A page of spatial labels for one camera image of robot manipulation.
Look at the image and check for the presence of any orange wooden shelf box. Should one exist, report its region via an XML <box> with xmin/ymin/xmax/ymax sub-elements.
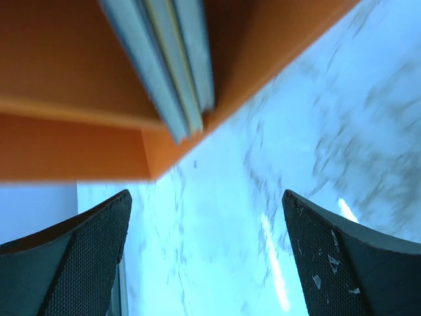
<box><xmin>1</xmin><ymin>1</ymin><xmax>356</xmax><ymax>182</ymax></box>

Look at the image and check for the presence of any yellow book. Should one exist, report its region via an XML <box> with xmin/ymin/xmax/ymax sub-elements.
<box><xmin>143</xmin><ymin>0</ymin><xmax>203</xmax><ymax>134</ymax></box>

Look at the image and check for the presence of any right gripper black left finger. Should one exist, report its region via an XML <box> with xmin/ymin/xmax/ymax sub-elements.
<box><xmin>1</xmin><ymin>190</ymin><xmax>132</xmax><ymax>315</ymax></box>

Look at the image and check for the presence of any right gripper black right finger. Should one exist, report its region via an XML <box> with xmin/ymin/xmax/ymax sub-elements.
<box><xmin>282</xmin><ymin>190</ymin><xmax>420</xmax><ymax>315</ymax></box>

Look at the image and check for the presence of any dark galaxy cover book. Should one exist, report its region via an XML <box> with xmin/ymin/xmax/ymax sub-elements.
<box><xmin>99</xmin><ymin>0</ymin><xmax>191</xmax><ymax>143</ymax></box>

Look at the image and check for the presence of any dark blue book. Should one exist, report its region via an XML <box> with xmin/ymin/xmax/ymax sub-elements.
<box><xmin>174</xmin><ymin>0</ymin><xmax>215</xmax><ymax>113</ymax></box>

